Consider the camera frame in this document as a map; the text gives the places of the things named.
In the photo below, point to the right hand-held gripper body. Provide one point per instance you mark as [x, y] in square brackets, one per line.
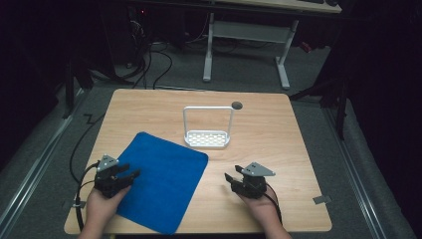
[252, 182]

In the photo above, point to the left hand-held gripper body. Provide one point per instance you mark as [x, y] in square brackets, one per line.
[106, 181]

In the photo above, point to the blue cloth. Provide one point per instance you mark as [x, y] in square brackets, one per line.
[161, 182]

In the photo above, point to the white rack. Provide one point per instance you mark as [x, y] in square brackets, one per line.
[207, 127]

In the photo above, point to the person's left hand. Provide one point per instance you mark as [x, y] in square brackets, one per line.
[101, 205]

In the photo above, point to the person's right hand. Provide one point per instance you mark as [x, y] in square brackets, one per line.
[262, 210]

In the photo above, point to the grey tape piece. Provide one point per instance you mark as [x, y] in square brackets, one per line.
[321, 199]
[71, 204]

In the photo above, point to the black stand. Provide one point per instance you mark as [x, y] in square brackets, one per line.
[331, 96]
[74, 76]

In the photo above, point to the metal floor rail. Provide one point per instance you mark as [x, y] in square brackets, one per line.
[356, 172]
[35, 159]

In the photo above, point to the white desk frame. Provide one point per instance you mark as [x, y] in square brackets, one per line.
[247, 40]

